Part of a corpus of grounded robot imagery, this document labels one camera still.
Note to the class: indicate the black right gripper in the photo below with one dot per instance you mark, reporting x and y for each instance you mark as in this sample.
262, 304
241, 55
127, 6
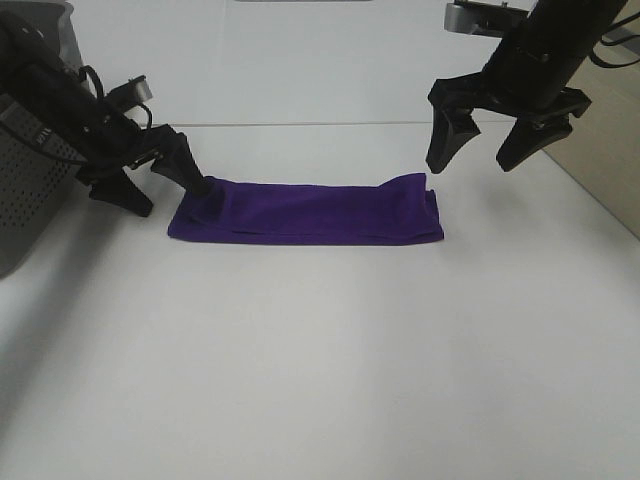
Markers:
454, 100

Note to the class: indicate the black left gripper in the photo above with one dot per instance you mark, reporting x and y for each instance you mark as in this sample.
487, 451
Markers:
109, 143

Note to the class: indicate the purple towel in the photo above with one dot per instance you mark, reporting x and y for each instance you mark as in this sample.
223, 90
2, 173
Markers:
398, 212

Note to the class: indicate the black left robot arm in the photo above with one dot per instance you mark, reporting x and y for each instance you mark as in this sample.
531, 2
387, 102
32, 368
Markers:
75, 106

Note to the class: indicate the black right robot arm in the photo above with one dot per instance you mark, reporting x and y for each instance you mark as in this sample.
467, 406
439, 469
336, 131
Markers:
525, 78

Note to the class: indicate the grey perforated plastic basket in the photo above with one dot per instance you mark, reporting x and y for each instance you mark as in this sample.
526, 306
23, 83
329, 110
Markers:
33, 187

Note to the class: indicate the beige plastic bin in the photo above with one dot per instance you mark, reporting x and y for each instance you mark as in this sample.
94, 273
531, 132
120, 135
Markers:
602, 154

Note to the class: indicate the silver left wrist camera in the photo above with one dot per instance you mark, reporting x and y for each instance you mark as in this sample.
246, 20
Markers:
130, 94

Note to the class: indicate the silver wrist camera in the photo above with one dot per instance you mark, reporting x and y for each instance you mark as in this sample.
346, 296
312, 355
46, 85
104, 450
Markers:
482, 19
130, 94

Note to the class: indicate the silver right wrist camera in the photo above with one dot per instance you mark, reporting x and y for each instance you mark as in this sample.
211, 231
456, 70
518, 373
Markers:
482, 19

